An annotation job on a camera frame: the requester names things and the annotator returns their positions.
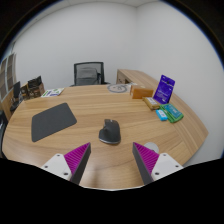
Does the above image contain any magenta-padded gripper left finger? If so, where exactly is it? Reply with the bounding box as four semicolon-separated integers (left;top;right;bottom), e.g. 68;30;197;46
40;142;92;185

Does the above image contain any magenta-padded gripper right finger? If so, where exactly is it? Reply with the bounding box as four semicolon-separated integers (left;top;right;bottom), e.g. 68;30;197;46
132;142;184;185

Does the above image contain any dark grey computer mouse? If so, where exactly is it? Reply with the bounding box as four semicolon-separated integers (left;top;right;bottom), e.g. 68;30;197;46
98;118;122;145

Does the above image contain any dark grey mouse pad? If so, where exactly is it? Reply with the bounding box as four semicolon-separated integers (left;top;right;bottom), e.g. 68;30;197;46
31;102;78;143

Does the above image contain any round grey desk grommet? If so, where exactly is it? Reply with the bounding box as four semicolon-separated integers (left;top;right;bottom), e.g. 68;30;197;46
143;142;160;155

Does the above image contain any small blue box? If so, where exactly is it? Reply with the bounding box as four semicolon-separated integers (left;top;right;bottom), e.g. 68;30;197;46
155;109;169;122

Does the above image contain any green flat box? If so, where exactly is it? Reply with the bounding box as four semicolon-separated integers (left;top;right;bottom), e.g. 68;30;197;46
159;103;185;124

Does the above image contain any small tan box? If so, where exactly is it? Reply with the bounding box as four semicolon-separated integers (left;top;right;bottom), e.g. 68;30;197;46
142;96;161;111

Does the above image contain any white green purple leaflet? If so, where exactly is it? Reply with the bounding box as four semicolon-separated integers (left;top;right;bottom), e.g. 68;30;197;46
40;87;65;98

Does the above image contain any purple upright package card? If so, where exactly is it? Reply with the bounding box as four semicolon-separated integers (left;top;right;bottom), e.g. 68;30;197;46
152;74;176;105

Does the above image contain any round grey disc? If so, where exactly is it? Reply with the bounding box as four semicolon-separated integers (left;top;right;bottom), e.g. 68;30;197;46
107;83;129;94

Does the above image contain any black padded chair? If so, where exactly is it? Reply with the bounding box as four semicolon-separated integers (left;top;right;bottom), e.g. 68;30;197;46
0;111;8;158

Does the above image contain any wooden side desk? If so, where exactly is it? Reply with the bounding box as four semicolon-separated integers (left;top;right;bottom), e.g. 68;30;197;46
116;68;160;87

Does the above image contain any black mesh office chair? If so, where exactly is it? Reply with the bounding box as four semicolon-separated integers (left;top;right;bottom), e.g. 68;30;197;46
70;61;110;88

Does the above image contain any small brown box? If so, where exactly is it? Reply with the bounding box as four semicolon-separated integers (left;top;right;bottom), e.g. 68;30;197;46
20;84;30;100

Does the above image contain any black box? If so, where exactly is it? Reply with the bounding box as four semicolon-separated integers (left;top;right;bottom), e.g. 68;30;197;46
27;75;43;88

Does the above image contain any wooden shelf unit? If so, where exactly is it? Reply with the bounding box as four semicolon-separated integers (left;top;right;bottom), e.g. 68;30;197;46
0;53;18;101

